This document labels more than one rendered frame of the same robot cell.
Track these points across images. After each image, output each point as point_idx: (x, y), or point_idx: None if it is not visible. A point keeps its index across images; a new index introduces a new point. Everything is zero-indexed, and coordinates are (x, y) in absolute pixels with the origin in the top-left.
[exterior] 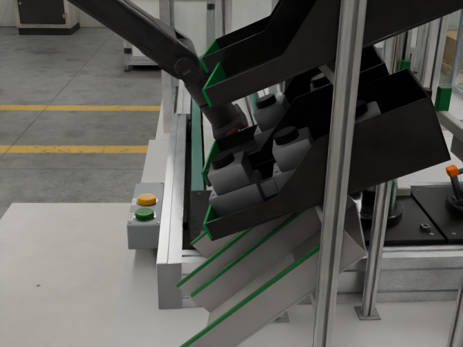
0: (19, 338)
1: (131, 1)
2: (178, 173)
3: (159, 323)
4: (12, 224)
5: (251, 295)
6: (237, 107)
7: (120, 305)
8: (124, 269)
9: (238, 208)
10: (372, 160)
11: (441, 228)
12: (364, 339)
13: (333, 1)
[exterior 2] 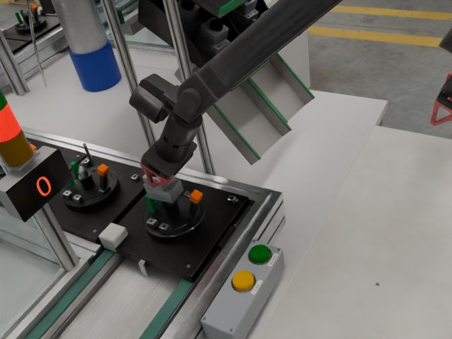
0: (395, 229)
1: (243, 31)
2: (170, 337)
3: (292, 210)
4: None
5: (280, 56)
6: (151, 148)
7: (311, 235)
8: (292, 276)
9: None
10: None
11: (77, 162)
12: (184, 165)
13: None
